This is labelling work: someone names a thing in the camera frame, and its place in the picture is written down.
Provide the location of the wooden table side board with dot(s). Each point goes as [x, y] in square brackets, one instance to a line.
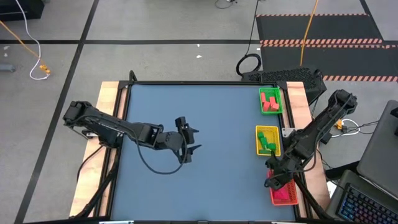
[297, 96]
[93, 174]

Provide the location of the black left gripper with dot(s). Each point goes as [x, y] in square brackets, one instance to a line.
[172, 142]

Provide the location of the black box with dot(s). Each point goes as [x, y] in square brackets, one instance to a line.
[18, 9]

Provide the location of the black mesh computer tower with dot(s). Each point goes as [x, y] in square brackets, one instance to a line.
[280, 75]

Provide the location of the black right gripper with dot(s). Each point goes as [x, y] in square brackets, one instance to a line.
[283, 166]

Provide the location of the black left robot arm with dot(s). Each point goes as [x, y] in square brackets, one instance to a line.
[102, 123]

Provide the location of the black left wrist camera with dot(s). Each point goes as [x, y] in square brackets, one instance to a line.
[180, 121]

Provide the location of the green plastic basket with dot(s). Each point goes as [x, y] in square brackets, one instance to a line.
[270, 91]

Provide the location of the black table frame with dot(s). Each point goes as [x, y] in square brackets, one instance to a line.
[202, 83]

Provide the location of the black hazard-striped floor mat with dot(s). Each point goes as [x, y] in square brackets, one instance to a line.
[326, 28]

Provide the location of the yellow plastic basket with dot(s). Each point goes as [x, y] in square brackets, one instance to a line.
[275, 132]

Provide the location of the orange plastic basket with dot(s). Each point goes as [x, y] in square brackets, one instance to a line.
[292, 196]

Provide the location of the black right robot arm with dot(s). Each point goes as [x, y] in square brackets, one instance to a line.
[320, 124]

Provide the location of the grey cylinder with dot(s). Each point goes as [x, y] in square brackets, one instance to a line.
[6, 68]

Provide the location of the silver metal bracket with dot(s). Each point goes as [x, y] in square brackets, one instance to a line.
[90, 134]
[287, 132]

